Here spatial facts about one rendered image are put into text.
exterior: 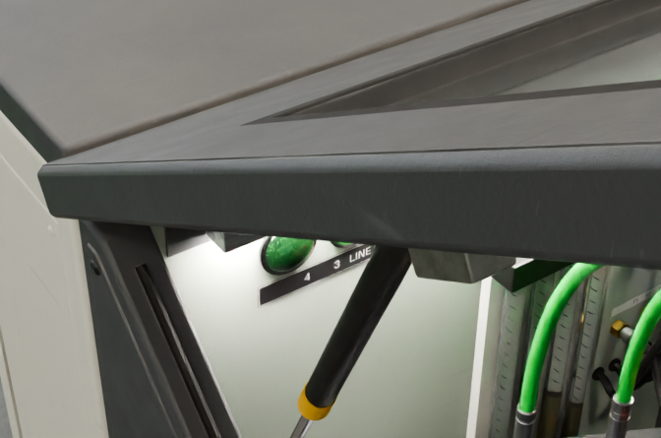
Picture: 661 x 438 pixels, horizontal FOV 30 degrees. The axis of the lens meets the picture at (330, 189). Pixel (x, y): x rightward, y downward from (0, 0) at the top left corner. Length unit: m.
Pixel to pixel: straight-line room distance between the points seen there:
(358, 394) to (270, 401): 0.10
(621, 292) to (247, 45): 0.52
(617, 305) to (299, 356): 0.41
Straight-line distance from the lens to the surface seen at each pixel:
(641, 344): 1.10
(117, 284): 0.84
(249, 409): 1.02
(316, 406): 0.68
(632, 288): 1.30
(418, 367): 1.13
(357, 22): 0.98
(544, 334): 1.06
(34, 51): 0.96
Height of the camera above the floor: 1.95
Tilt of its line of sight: 35 degrees down
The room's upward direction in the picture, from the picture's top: straight up
